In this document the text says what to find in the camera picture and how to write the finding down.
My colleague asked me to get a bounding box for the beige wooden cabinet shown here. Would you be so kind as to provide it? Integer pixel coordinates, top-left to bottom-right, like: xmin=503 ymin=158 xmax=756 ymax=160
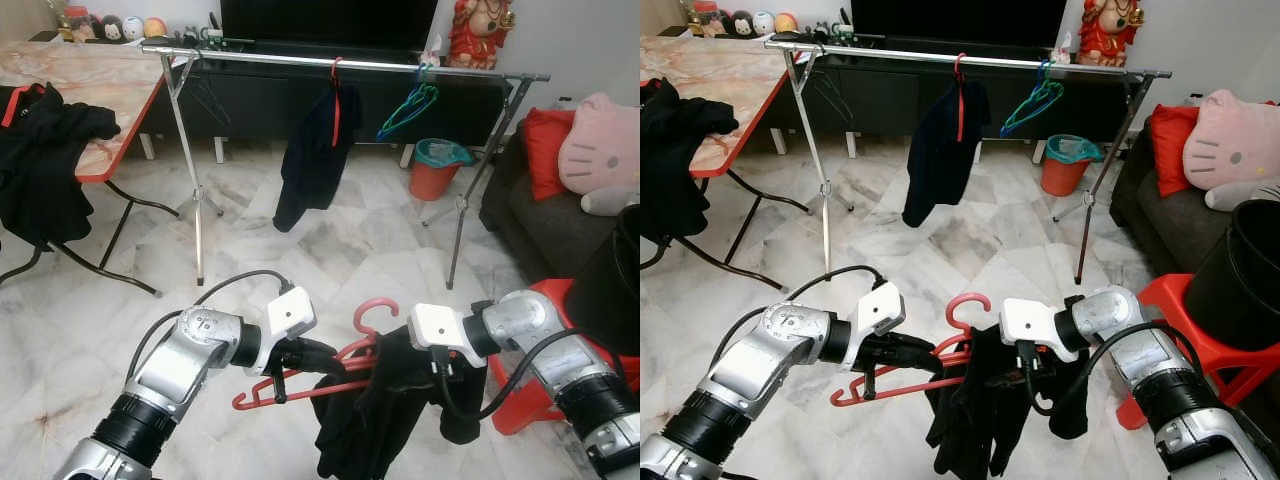
xmin=0 ymin=0 xmax=51 ymax=41
xmin=640 ymin=0 xmax=686 ymax=36

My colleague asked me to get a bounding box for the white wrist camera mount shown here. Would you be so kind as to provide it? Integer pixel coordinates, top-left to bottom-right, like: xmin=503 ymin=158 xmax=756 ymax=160
xmin=408 ymin=303 xmax=486 ymax=369
xmin=1000 ymin=297 xmax=1076 ymax=363
xmin=845 ymin=282 xmax=906 ymax=371
xmin=255 ymin=285 xmax=319 ymax=376

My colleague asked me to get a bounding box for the navy blue shirt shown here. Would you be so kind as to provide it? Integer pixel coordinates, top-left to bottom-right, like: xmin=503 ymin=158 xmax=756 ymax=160
xmin=272 ymin=82 xmax=363 ymax=234
xmin=902 ymin=78 xmax=991 ymax=229

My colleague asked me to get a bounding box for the black garment with green print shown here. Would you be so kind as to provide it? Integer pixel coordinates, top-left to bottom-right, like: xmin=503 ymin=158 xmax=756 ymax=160
xmin=925 ymin=325 xmax=1091 ymax=480
xmin=312 ymin=325 xmax=488 ymax=480

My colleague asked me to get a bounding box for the blue plastic clothes hanger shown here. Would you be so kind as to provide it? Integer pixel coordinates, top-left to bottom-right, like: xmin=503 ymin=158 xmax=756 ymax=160
xmin=1000 ymin=65 xmax=1061 ymax=139
xmin=377 ymin=68 xmax=438 ymax=141

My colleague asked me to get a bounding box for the black flat screen television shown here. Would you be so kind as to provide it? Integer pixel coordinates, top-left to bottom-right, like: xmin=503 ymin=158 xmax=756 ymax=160
xmin=850 ymin=0 xmax=1069 ymax=49
xmin=220 ymin=0 xmax=441 ymax=53

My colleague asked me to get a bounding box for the black wire clothes hanger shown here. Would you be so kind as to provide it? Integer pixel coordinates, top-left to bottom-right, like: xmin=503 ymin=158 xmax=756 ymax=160
xmin=185 ymin=65 xmax=233 ymax=129
xmin=810 ymin=62 xmax=856 ymax=126

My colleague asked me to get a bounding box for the green plastic clothes hanger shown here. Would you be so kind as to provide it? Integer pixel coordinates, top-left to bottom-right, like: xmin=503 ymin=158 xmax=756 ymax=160
xmin=385 ymin=65 xmax=441 ymax=131
xmin=1008 ymin=62 xmax=1064 ymax=129

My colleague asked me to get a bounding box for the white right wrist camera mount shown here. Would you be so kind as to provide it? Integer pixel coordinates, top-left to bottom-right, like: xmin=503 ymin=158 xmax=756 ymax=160
xmin=408 ymin=303 xmax=486 ymax=369
xmin=1000 ymin=297 xmax=1076 ymax=363

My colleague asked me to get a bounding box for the red plastic stool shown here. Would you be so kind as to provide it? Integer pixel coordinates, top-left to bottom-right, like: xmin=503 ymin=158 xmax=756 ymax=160
xmin=1115 ymin=273 xmax=1280 ymax=431
xmin=490 ymin=278 xmax=641 ymax=436

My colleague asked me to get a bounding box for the marble top table, dark frame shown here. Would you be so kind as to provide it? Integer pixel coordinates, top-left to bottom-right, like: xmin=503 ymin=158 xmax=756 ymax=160
xmin=0 ymin=38 xmax=186 ymax=299
xmin=640 ymin=35 xmax=813 ymax=291

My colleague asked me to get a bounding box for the red laughing buddha statue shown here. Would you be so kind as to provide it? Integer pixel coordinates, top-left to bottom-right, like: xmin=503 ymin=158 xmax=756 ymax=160
xmin=1075 ymin=0 xmax=1141 ymax=68
xmin=447 ymin=0 xmax=516 ymax=71

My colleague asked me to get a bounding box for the pink hello kitty plush cushion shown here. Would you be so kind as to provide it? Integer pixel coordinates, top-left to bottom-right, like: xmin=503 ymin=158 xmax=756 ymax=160
xmin=557 ymin=92 xmax=641 ymax=196
xmin=1182 ymin=90 xmax=1280 ymax=193

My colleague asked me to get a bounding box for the silver metal clothes rack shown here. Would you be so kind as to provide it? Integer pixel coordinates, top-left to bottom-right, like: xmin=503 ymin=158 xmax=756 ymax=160
xmin=765 ymin=38 xmax=1173 ymax=286
xmin=140 ymin=42 xmax=551 ymax=291

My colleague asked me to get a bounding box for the black round bucket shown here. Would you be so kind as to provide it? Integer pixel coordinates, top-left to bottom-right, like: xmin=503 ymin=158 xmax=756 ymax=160
xmin=1183 ymin=198 xmax=1280 ymax=351
xmin=565 ymin=205 xmax=641 ymax=356

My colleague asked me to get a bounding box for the orange bin with teal bag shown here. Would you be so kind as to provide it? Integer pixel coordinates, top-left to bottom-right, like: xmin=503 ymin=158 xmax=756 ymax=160
xmin=408 ymin=138 xmax=476 ymax=201
xmin=1040 ymin=133 xmax=1104 ymax=198

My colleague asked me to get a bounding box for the dark grey fabric sofa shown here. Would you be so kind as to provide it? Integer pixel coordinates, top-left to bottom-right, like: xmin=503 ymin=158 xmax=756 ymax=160
xmin=1110 ymin=150 xmax=1280 ymax=281
xmin=480 ymin=150 xmax=641 ymax=286

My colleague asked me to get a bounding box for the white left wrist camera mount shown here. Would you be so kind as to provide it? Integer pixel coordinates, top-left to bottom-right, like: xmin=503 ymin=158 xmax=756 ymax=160
xmin=255 ymin=285 xmax=319 ymax=376
xmin=845 ymin=282 xmax=906 ymax=371

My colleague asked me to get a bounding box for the black television console cabinet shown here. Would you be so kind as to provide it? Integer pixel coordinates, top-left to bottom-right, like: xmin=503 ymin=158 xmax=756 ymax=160
xmin=775 ymin=40 xmax=1136 ymax=166
xmin=145 ymin=45 xmax=516 ymax=171

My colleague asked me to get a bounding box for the red square cushion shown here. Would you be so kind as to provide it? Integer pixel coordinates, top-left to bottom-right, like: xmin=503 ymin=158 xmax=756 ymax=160
xmin=522 ymin=108 xmax=579 ymax=201
xmin=1148 ymin=103 xmax=1201 ymax=198

